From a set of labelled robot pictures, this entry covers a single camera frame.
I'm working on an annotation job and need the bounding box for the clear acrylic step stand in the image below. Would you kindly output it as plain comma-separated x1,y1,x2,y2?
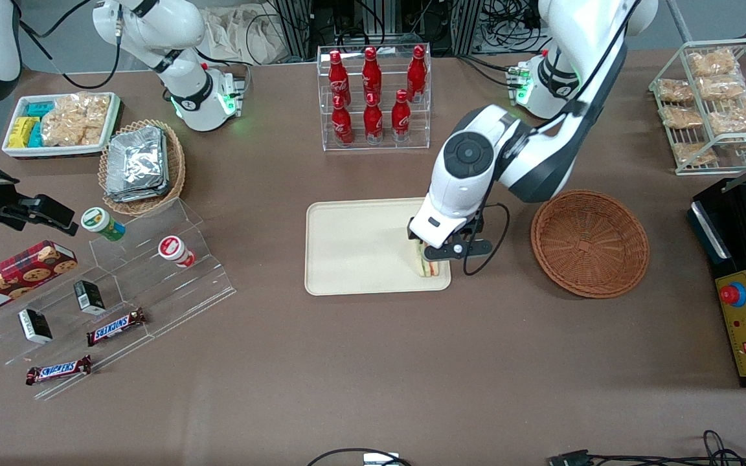
0,197,238,401

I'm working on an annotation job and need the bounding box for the Snickers chocolate bar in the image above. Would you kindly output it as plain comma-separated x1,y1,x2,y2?
25,355,93,386
86,307,148,347

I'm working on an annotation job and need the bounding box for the green lid snack cup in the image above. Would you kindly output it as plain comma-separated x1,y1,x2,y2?
81,207,126,242

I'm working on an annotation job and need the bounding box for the small black box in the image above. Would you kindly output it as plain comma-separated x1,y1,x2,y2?
18,308,54,345
73,280,106,316

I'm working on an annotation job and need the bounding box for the beige cloth bag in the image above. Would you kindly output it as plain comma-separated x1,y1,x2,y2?
201,5,284,65

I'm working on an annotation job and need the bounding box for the triangle sandwich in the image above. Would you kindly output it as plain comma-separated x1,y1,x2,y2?
415,241,442,278

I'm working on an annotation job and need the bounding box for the red Walkers cookie box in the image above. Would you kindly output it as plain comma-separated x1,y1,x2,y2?
0,240,78,320

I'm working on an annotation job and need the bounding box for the clear bag of pastry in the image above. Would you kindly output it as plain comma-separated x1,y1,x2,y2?
660,105,704,129
697,75,746,102
708,97,746,136
688,49,739,78
672,142,718,166
657,79,695,104

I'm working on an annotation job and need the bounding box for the round brown wicker basket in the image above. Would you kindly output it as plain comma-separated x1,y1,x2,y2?
530,189,650,299

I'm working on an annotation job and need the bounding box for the light oval wicker basket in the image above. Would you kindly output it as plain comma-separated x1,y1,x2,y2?
98,119,187,217

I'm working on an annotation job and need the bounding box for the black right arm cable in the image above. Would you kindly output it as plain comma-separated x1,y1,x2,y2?
19,0,122,91

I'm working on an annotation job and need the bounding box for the black machine housing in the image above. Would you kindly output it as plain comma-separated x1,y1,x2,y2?
687,178,746,389

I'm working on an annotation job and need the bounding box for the clear acrylic bottle rack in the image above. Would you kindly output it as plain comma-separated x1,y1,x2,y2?
317,44,432,152

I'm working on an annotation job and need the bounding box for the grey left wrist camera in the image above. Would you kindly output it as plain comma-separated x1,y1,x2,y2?
422,239,494,261

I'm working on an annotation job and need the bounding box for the red lid snack cup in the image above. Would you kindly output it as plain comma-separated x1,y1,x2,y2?
157,236,197,269

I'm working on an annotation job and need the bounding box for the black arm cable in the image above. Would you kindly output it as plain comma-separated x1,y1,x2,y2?
19,0,122,91
462,203,512,277

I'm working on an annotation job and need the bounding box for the black cable with connector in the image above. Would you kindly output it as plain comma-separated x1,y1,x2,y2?
547,430,746,466

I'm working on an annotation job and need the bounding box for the yellow snack packet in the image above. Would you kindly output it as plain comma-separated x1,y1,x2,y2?
8,116,40,149

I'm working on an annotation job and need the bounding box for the red cola bottle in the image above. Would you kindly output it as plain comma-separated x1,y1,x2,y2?
390,89,412,142
407,45,428,103
331,94,354,146
328,50,352,107
363,92,385,144
361,46,383,104

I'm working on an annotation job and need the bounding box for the white rectangular snack tray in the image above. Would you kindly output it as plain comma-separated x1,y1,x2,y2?
1,92,124,160

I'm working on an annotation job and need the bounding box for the grey aluminium frame post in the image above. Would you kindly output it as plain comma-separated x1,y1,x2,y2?
454,0,484,56
269,0,313,60

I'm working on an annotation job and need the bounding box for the clear bag of crackers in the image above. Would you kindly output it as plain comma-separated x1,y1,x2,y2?
40,93,112,147

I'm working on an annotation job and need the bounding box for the beige plastic tray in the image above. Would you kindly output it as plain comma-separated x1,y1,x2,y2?
305,197,452,296

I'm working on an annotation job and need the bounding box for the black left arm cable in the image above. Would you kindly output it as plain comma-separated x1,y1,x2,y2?
462,203,512,277

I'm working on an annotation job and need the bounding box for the black cable bundle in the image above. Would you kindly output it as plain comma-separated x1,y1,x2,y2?
480,0,545,54

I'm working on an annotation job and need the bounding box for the silver foil packet stack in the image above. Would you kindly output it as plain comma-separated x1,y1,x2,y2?
105,126,171,203

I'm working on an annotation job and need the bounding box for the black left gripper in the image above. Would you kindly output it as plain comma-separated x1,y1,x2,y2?
413,217,486,261

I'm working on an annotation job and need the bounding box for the white wire rack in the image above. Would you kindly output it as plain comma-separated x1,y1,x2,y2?
648,38,746,177

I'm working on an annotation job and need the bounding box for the black floor cable loop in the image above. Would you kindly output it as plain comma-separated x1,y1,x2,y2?
306,447,413,466

